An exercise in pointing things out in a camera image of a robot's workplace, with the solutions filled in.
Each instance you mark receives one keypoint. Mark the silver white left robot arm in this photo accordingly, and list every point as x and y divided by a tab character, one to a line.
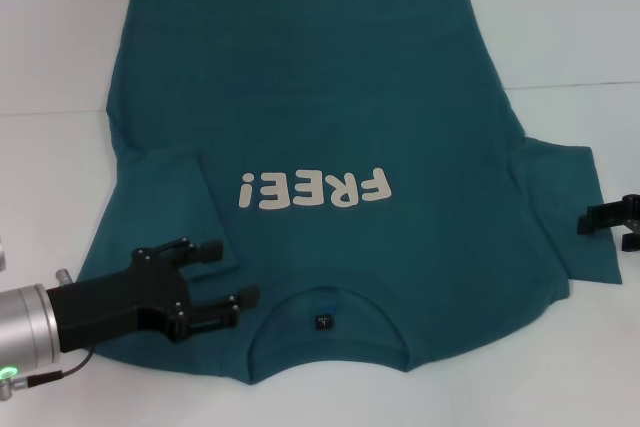
25	324

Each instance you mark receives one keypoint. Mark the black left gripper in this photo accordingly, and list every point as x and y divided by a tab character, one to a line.
125	302

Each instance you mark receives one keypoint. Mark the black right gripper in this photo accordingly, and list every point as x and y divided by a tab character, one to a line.
635	207

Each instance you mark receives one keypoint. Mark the teal FREE print T-shirt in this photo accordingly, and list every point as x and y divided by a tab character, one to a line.
320	97

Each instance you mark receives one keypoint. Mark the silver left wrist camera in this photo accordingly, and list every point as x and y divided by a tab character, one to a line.
2	254

